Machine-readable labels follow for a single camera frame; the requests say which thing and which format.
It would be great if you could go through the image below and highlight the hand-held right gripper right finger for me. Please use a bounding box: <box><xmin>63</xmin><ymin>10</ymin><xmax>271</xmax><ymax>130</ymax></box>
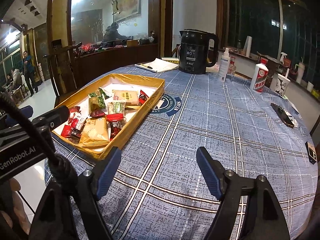
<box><xmin>196</xmin><ymin>146</ymin><xmax>285</xmax><ymax>240</ymax></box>

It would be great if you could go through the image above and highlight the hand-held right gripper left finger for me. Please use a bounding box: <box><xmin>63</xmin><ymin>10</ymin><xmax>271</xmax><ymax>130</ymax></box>
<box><xmin>31</xmin><ymin>147</ymin><xmax>123</xmax><ymax>240</ymax></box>

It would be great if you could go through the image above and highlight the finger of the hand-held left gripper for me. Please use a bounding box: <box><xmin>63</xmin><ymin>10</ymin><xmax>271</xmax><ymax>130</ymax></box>
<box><xmin>31</xmin><ymin>105</ymin><xmax>70</xmax><ymax>132</ymax></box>

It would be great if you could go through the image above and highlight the red and white snack packet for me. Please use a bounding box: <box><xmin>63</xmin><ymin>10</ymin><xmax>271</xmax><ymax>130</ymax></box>
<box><xmin>67</xmin><ymin>112</ymin><xmax>88</xmax><ymax>131</ymax></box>

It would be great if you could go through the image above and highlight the green and yellow snack packet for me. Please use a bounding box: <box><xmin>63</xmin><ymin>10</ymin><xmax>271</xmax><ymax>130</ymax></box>
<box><xmin>89</xmin><ymin>96</ymin><xmax>107</xmax><ymax>112</ymax></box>

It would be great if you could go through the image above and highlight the red and black snack packet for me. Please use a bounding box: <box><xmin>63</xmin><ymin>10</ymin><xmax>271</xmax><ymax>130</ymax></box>
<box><xmin>105</xmin><ymin>114</ymin><xmax>125</xmax><ymax>142</ymax></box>

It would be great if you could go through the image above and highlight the gold cardboard box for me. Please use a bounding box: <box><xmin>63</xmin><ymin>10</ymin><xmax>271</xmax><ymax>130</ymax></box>
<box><xmin>51</xmin><ymin>73</ymin><xmax>166</xmax><ymax>161</ymax></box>

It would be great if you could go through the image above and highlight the white and green snack packet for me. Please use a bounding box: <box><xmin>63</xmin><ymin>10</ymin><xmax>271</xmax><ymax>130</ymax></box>
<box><xmin>107</xmin><ymin>100</ymin><xmax>127</xmax><ymax>116</ymax></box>

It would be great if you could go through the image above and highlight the cream cracker packet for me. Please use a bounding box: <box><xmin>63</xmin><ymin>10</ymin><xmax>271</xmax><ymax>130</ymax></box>
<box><xmin>112</xmin><ymin>89</ymin><xmax>140</xmax><ymax>107</ymax></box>

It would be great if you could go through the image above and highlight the person's left hand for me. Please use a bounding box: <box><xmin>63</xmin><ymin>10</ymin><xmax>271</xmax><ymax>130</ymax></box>
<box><xmin>0</xmin><ymin>177</ymin><xmax>32</xmax><ymax>233</ymax></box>

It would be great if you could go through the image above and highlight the blue chair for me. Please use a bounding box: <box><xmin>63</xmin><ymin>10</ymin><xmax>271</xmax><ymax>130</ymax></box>
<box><xmin>5</xmin><ymin>105</ymin><xmax>34</xmax><ymax>128</ymax></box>

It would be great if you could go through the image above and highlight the gold snack packet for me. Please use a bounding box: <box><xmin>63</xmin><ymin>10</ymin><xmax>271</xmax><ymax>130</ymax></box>
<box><xmin>79</xmin><ymin>117</ymin><xmax>111</xmax><ymax>144</ymax></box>

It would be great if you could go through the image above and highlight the dark wooden chair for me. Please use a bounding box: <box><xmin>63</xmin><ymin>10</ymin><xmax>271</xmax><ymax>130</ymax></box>
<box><xmin>257</xmin><ymin>52</ymin><xmax>288</xmax><ymax>88</ymax></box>
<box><xmin>44</xmin><ymin>39</ymin><xmax>83</xmax><ymax>98</ymax></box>

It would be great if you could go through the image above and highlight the dark wooden counter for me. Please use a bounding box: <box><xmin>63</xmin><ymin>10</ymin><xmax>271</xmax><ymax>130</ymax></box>
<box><xmin>75</xmin><ymin>42</ymin><xmax>160</xmax><ymax>86</ymax></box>

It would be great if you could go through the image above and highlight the black flat device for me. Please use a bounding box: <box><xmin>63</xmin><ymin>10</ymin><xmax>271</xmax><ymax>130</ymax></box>
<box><xmin>270</xmin><ymin>102</ymin><xmax>297</xmax><ymax>129</ymax></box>

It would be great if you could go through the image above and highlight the black smartphone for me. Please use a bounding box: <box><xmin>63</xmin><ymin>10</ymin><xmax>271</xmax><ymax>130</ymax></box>
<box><xmin>305</xmin><ymin>141</ymin><xmax>318</xmax><ymax>165</ymax></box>

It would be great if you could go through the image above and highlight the clear glass bottle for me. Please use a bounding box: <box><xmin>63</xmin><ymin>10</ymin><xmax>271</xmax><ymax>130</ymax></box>
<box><xmin>227</xmin><ymin>56</ymin><xmax>237</xmax><ymax>76</ymax></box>

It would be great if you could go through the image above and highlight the white bottle with red label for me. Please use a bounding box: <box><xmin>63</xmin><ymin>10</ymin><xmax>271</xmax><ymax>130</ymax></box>
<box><xmin>250</xmin><ymin>58</ymin><xmax>269</xmax><ymax>95</ymax></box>

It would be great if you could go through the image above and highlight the white notebook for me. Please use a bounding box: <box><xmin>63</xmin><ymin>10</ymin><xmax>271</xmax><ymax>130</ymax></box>
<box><xmin>134</xmin><ymin>57</ymin><xmax>179</xmax><ymax>73</ymax></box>

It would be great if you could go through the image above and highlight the black and white paper cup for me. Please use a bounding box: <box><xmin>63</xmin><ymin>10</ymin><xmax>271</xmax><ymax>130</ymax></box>
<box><xmin>275</xmin><ymin>73</ymin><xmax>291</xmax><ymax>97</ymax></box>

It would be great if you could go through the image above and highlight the black electric kettle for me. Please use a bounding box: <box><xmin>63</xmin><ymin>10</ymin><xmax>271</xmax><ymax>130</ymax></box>
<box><xmin>178</xmin><ymin>29</ymin><xmax>219</xmax><ymax>75</ymax></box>

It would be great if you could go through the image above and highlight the white paper roll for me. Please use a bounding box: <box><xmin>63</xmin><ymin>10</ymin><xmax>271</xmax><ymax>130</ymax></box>
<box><xmin>245</xmin><ymin>35</ymin><xmax>253</xmax><ymax>58</ymax></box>

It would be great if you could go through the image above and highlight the white tumbler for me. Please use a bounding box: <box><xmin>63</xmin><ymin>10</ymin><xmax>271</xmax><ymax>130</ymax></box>
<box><xmin>296</xmin><ymin>62</ymin><xmax>306</xmax><ymax>84</ymax></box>

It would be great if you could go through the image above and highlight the framed wall painting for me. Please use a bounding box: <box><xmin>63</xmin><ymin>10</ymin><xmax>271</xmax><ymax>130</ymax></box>
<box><xmin>112</xmin><ymin>0</ymin><xmax>142</xmax><ymax>23</ymax></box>

